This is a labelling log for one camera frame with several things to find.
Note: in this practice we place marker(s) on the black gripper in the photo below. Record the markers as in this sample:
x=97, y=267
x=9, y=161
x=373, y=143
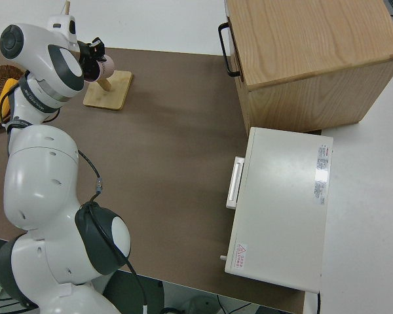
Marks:
x=91, y=49

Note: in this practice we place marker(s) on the pink mug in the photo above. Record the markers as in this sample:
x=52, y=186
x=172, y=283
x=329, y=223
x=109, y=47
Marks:
x=107, y=67

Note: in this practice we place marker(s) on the wooden mug rack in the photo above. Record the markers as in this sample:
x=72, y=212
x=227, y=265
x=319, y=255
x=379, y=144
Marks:
x=111, y=95

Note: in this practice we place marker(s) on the yellow corn cob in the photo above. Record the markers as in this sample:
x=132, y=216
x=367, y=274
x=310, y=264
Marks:
x=7, y=88

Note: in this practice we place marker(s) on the brown table mat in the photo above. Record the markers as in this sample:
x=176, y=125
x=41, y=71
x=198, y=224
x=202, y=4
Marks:
x=167, y=147

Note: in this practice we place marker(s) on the wooden cabinet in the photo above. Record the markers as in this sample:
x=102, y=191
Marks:
x=314, y=49

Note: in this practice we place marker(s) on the cream toaster oven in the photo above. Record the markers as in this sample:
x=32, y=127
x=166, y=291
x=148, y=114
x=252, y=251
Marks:
x=281, y=212

